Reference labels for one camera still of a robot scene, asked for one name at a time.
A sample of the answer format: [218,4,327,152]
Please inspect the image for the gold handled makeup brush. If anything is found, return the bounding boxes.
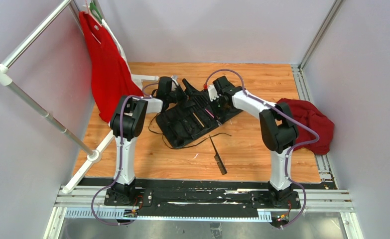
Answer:
[192,113,205,128]

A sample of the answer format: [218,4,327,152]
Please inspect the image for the pink handled brow brush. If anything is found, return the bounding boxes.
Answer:
[204,109,215,119]

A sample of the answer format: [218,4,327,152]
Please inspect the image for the green clothes hanger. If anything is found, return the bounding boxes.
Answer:
[89,0,103,22]

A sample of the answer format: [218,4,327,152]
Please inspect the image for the aluminium right rail frame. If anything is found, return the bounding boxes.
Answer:
[291,0,345,190]

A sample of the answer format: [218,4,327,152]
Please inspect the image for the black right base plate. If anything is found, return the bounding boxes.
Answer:
[250,191,302,209]

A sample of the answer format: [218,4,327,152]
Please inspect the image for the red shirt on hanger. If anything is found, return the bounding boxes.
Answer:
[79,11,143,122]

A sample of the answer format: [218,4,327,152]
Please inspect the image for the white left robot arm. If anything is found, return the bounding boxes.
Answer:
[109,75,181,206]

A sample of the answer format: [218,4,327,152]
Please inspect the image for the dark red cloth pile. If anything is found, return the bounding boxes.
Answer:
[278,98,335,155]

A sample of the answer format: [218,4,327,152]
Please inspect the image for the black leather brush roll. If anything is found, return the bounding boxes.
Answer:
[155,90,236,149]

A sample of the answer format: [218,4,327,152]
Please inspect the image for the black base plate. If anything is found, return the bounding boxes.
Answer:
[250,191,302,209]
[104,187,153,207]

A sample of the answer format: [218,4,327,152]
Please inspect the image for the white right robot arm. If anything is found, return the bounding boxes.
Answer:
[203,76,299,208]

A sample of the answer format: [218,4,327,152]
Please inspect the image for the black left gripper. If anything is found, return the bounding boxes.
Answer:
[167,80,203,111]

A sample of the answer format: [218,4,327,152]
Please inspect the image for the white garment rack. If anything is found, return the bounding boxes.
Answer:
[0,0,160,195]

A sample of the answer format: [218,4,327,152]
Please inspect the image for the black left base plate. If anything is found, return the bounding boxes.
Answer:
[104,187,153,207]

